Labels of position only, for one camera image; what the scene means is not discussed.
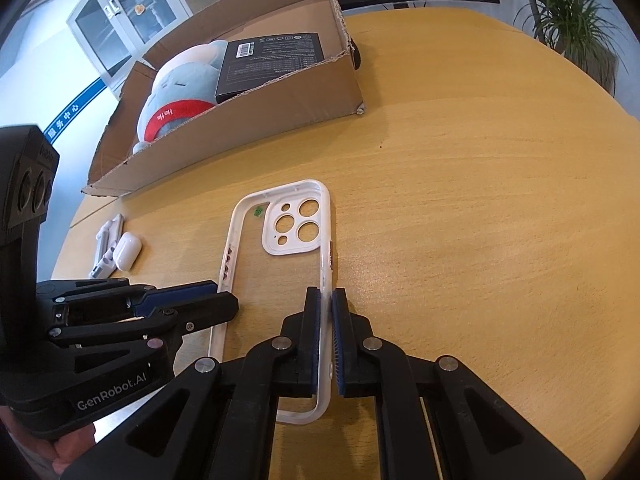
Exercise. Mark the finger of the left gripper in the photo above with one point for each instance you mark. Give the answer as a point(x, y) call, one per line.
point(155, 299)
point(188, 318)

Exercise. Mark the green potted plant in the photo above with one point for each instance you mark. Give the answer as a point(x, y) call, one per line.
point(579, 31)

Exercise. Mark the brown cardboard box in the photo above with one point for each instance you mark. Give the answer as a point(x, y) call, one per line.
point(317, 93)

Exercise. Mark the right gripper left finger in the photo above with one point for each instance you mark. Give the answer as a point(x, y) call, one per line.
point(214, 420)

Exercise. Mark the blue white plush toy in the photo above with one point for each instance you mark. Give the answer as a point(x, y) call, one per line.
point(183, 88)

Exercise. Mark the white clear phone case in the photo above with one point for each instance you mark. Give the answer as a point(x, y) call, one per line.
point(278, 245)

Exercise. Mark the person's left hand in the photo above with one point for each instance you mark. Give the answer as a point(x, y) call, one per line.
point(49, 459)

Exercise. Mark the white folding phone stand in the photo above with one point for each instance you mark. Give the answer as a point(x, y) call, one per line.
point(106, 240)

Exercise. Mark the blue wall sign strip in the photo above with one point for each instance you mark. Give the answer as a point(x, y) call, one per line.
point(68, 114)

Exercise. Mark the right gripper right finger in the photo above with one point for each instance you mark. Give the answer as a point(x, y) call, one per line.
point(436, 419)

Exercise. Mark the grey glass door cabinet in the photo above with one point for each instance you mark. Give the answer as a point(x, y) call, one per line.
point(115, 34)

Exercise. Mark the black product box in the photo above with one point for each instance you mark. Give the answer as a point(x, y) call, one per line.
point(249, 63)

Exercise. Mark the white earbuds case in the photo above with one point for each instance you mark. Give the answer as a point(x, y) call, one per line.
point(126, 251)

